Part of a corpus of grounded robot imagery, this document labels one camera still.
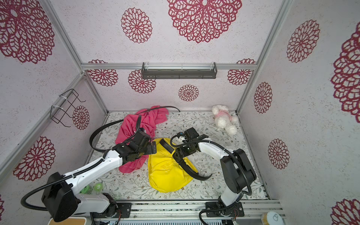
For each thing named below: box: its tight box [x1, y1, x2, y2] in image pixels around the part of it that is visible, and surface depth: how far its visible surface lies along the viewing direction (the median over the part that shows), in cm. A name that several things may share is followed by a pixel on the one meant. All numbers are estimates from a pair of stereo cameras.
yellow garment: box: [148, 137, 198, 194], surface depth 82 cm
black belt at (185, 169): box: [159, 138, 213, 181], surface depth 85 cm
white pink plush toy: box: [211, 105, 239, 135], surface depth 108 cm
